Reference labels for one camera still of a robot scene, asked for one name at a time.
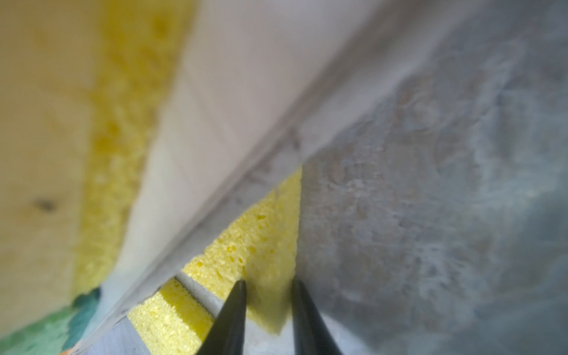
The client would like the white two-tier shelf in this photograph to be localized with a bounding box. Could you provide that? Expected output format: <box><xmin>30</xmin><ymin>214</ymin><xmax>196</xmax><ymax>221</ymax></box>
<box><xmin>75</xmin><ymin>1</ymin><xmax>479</xmax><ymax>354</ymax></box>

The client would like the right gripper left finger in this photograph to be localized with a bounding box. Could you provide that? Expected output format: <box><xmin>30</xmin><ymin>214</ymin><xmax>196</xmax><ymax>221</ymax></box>
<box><xmin>196</xmin><ymin>280</ymin><xmax>247</xmax><ymax>355</ymax></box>

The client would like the dark yellow sponge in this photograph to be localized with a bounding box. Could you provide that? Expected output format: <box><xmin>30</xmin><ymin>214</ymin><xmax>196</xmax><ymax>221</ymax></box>
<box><xmin>1</xmin><ymin>1</ymin><xmax>196</xmax><ymax>337</ymax></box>

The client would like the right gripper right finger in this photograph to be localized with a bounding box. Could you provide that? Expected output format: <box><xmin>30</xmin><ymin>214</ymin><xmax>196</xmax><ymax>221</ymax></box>
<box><xmin>291</xmin><ymin>278</ymin><xmax>342</xmax><ymax>355</ymax></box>

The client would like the green sponge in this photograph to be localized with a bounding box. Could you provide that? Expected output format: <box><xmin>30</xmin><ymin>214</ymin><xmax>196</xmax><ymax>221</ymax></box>
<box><xmin>1</xmin><ymin>288</ymin><xmax>101</xmax><ymax>354</ymax></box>

